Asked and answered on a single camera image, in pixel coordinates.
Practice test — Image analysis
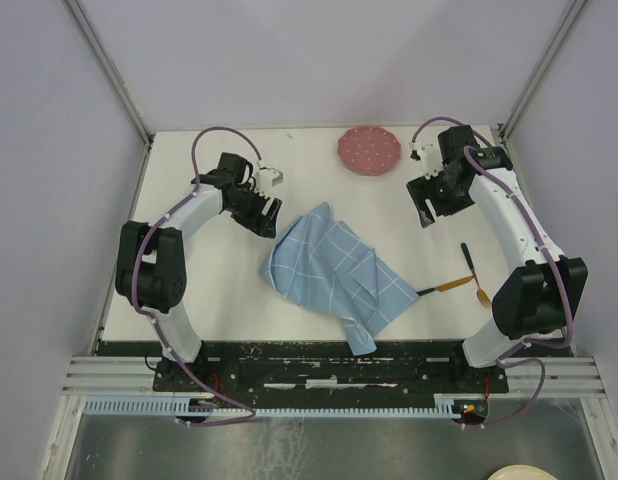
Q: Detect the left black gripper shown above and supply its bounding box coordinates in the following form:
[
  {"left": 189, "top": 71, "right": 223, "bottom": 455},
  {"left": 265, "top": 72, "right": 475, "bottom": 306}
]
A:
[{"left": 227, "top": 182, "right": 283, "bottom": 239}]

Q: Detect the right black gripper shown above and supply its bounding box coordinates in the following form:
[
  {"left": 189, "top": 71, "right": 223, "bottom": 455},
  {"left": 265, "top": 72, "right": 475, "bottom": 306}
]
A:
[{"left": 406, "top": 167, "right": 475, "bottom": 227}]

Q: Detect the blue checked cloth placemat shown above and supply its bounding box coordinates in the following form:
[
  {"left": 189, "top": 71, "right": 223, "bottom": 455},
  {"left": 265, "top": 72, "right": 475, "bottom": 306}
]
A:
[{"left": 259, "top": 202, "right": 420, "bottom": 356}]

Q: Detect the green handled gold fork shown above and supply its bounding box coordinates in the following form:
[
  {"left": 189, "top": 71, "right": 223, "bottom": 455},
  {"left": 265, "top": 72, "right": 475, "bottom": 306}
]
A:
[{"left": 461, "top": 242, "right": 492, "bottom": 309}]

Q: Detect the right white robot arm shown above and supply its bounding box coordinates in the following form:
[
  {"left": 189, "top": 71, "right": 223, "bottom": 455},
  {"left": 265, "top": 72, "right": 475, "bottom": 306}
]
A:
[{"left": 407, "top": 120, "right": 588, "bottom": 391}]

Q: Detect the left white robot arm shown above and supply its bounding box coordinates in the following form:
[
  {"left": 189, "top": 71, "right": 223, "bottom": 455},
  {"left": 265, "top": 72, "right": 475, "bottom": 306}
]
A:
[{"left": 115, "top": 153, "right": 283, "bottom": 390}]

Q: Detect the pink dotted plate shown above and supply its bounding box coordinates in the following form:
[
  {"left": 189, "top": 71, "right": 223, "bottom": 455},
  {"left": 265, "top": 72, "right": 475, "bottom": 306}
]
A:
[{"left": 336, "top": 125, "right": 402, "bottom": 176}]

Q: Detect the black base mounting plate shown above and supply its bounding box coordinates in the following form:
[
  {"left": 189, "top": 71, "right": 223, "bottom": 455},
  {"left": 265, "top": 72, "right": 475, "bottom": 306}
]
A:
[{"left": 148, "top": 339, "right": 510, "bottom": 401}]

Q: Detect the cream plate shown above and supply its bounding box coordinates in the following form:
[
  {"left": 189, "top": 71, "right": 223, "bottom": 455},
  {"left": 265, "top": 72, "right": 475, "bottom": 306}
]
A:
[{"left": 488, "top": 464, "right": 557, "bottom": 480}]

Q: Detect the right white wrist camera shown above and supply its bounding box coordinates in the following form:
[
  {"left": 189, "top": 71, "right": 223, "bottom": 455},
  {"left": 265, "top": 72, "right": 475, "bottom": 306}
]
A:
[{"left": 410, "top": 142, "right": 443, "bottom": 178}]

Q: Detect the green handled gold knife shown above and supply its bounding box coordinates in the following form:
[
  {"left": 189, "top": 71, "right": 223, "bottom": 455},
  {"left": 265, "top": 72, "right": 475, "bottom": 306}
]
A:
[{"left": 417, "top": 276, "right": 474, "bottom": 296}]

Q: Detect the light blue cable duct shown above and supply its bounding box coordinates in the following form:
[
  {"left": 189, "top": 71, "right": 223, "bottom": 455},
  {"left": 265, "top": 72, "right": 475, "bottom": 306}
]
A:
[{"left": 83, "top": 395, "right": 460, "bottom": 419}]

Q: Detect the left aluminium frame post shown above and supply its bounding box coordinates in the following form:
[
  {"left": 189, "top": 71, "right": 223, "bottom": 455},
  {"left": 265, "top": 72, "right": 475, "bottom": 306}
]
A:
[{"left": 62, "top": 0, "right": 153, "bottom": 146}]

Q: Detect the aluminium frame post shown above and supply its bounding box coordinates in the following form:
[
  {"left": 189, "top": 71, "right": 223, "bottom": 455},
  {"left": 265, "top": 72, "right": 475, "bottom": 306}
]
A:
[
  {"left": 500, "top": 0, "right": 589, "bottom": 139},
  {"left": 62, "top": 0, "right": 153, "bottom": 146}
]

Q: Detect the right aluminium frame post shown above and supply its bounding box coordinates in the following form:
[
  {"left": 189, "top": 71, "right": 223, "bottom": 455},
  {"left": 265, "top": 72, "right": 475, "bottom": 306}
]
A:
[{"left": 500, "top": 0, "right": 589, "bottom": 139}]

